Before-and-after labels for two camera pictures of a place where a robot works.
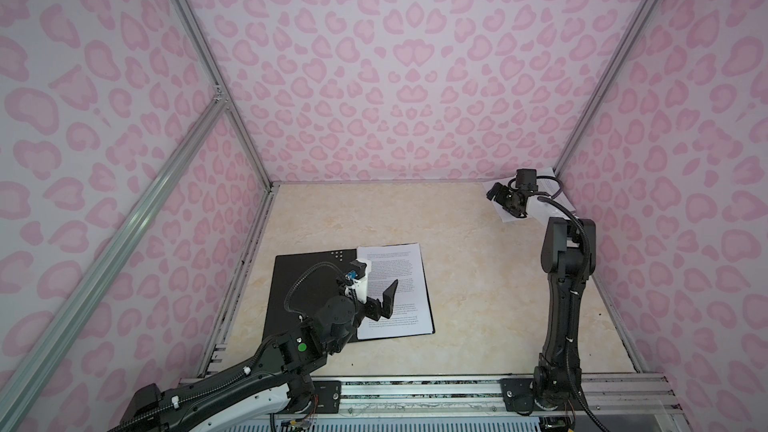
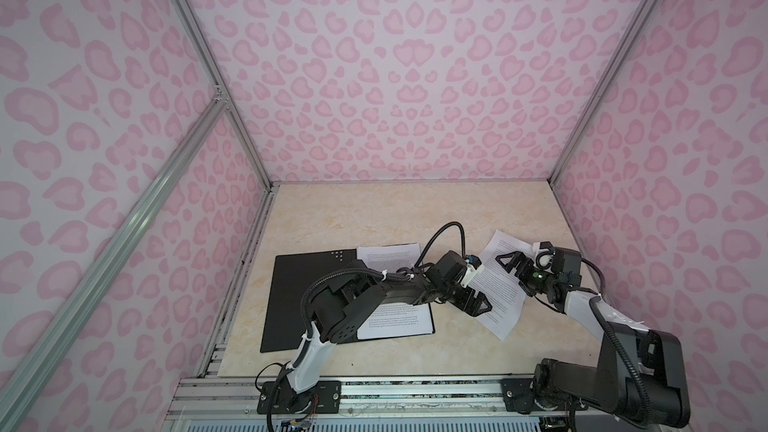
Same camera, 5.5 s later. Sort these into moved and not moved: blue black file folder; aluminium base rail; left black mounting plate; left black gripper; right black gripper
Moved: left black gripper; right black gripper
Not moved: blue black file folder; aluminium base rail; left black mounting plate
